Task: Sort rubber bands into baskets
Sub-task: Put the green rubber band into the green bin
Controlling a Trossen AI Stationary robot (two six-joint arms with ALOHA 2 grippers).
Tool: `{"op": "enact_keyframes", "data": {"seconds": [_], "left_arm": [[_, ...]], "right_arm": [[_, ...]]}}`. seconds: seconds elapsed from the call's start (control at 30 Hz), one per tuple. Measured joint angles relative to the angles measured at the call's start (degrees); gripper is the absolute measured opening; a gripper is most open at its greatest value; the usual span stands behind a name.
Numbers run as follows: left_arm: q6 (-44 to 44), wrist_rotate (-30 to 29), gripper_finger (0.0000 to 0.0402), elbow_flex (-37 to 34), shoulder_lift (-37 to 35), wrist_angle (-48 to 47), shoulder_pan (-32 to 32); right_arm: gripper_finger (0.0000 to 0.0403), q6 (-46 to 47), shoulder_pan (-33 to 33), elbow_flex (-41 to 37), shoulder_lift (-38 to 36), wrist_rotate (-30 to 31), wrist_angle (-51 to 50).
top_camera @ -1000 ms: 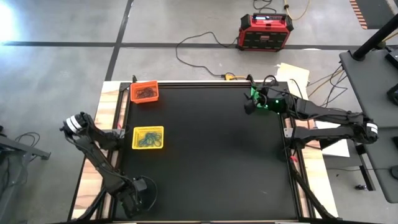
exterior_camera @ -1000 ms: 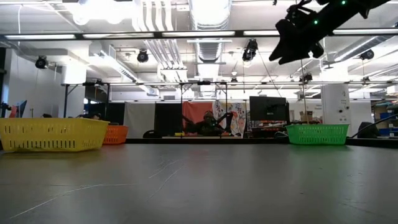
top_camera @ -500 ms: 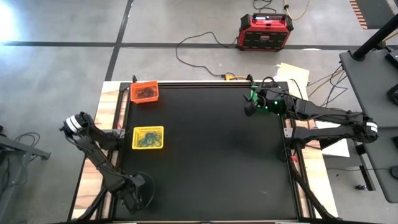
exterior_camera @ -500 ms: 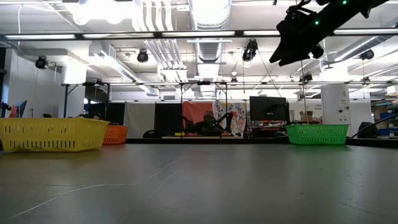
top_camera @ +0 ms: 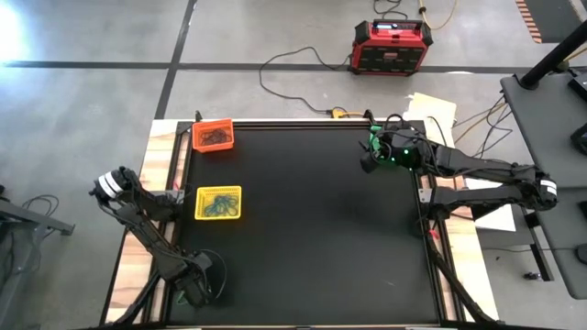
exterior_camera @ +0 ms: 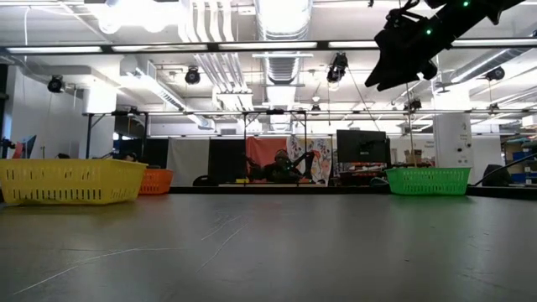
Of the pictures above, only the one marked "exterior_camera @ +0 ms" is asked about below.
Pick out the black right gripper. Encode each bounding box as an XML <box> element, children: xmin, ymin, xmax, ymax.
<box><xmin>364</xmin><ymin>8</ymin><xmax>456</xmax><ymax>92</ymax></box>

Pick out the yellow plastic basket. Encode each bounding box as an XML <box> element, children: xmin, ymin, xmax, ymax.
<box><xmin>0</xmin><ymin>158</ymin><xmax>149</xmax><ymax>207</ymax></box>

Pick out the black computer monitor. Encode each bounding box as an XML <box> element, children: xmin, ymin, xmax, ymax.
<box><xmin>336</xmin><ymin>129</ymin><xmax>392</xmax><ymax>165</ymax></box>

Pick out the black overhead light bar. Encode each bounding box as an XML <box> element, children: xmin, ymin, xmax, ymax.
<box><xmin>0</xmin><ymin>39</ymin><xmax>537</xmax><ymax>55</ymax></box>

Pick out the cardboard box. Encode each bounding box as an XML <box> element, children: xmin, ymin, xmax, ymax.
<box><xmin>404</xmin><ymin>148</ymin><xmax>424</xmax><ymax>165</ymax></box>

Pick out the white pillar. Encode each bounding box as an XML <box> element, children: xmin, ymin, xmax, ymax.
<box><xmin>432</xmin><ymin>112</ymin><xmax>474</xmax><ymax>186</ymax></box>

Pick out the white patterned hanging cloth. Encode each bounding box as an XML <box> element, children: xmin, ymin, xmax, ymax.
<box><xmin>286</xmin><ymin>136</ymin><xmax>333</xmax><ymax>184</ymax></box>

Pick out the green plastic basket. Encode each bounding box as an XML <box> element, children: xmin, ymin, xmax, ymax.
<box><xmin>384</xmin><ymin>166</ymin><xmax>472</xmax><ymax>196</ymax></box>

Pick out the black office chair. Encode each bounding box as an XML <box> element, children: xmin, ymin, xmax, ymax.
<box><xmin>481</xmin><ymin>164</ymin><xmax>512</xmax><ymax>188</ymax></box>
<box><xmin>191</xmin><ymin>174</ymin><xmax>220</xmax><ymax>188</ymax></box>

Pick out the person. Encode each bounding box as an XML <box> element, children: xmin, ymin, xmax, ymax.
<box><xmin>262</xmin><ymin>148</ymin><xmax>301</xmax><ymax>185</ymax></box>

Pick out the blue storage shelf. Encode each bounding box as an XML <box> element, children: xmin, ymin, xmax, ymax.
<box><xmin>504</xmin><ymin>140</ymin><xmax>537</xmax><ymax>188</ymax></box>

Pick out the orange hanging cloth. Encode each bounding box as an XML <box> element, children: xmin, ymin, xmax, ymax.
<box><xmin>246</xmin><ymin>136</ymin><xmax>290</xmax><ymax>184</ymax></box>

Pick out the black partition panel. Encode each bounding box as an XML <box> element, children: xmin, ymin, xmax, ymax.
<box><xmin>206</xmin><ymin>138</ymin><xmax>248</xmax><ymax>186</ymax></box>
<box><xmin>121</xmin><ymin>138</ymin><xmax>169</xmax><ymax>169</ymax></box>

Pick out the white partition panel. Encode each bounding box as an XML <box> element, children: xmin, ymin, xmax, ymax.
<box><xmin>166</xmin><ymin>138</ymin><xmax>210</xmax><ymax>188</ymax></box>

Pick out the orange plastic basket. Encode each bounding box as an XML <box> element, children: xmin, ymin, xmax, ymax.
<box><xmin>138</xmin><ymin>168</ymin><xmax>175</xmax><ymax>196</ymax></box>

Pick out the small blue monitor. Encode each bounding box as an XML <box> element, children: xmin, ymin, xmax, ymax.
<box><xmin>11</xmin><ymin>134</ymin><xmax>38</xmax><ymax>159</ymax></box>

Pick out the thin frame rod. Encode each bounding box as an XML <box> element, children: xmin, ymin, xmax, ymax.
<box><xmin>404</xmin><ymin>88</ymin><xmax>417</xmax><ymax>169</ymax></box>

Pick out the black background frame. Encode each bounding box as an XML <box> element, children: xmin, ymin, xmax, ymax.
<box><xmin>242</xmin><ymin>109</ymin><xmax>309</xmax><ymax>185</ymax></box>
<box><xmin>85</xmin><ymin>109</ymin><xmax>149</xmax><ymax>169</ymax></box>

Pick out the white ceiling air duct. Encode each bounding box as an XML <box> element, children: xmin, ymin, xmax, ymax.
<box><xmin>253</xmin><ymin>0</ymin><xmax>314</xmax><ymax>85</ymax></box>

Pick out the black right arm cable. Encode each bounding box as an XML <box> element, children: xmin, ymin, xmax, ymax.
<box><xmin>472</xmin><ymin>152</ymin><xmax>537</xmax><ymax>187</ymax></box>

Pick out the black table edge frame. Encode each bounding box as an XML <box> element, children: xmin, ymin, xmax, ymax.
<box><xmin>167</xmin><ymin>185</ymin><xmax>537</xmax><ymax>198</ymax></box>

